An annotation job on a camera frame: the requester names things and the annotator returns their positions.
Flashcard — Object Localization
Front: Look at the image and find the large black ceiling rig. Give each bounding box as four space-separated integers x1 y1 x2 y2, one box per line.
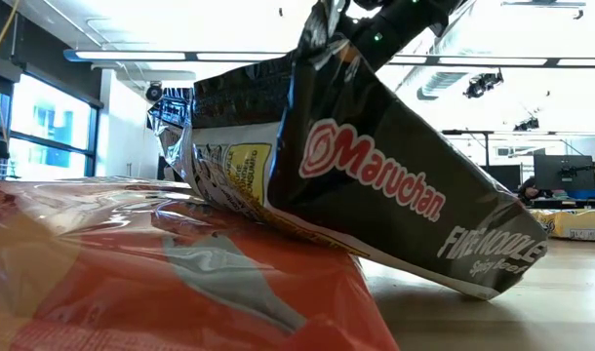
462 70 504 100

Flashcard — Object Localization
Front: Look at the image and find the person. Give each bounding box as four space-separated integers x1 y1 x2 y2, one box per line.
516 175 552 206

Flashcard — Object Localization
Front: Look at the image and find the wall security camera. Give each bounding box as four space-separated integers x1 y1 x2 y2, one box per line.
144 82 165 102

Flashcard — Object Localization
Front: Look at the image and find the black fire noodle pack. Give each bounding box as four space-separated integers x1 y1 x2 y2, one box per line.
148 0 550 301

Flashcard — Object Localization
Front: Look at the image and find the yellow Maruchan noodle pack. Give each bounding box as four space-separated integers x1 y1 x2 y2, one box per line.
530 208 595 243

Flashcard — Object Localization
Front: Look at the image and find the ceiling vent grille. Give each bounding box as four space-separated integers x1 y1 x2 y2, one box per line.
416 71 469 101

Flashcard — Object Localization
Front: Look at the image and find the black monitor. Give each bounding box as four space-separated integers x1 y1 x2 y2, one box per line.
534 154 595 192
477 164 522 192

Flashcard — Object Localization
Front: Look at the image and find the long ceiling light rail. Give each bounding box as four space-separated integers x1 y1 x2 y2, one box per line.
62 48 595 69

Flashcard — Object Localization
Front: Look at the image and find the large dark-framed window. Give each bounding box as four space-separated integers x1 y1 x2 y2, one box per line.
0 72 101 179

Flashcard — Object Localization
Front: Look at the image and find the red Maruchan noodle pack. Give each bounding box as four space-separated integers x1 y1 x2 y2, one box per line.
0 175 401 351

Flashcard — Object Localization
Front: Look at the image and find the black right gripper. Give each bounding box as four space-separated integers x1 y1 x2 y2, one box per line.
348 4 425 72

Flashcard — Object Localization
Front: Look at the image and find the small black ceiling rig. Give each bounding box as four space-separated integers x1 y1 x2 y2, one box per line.
513 116 541 133

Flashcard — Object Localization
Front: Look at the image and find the black T-shaped stand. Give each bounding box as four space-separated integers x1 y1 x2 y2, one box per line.
441 129 496 168

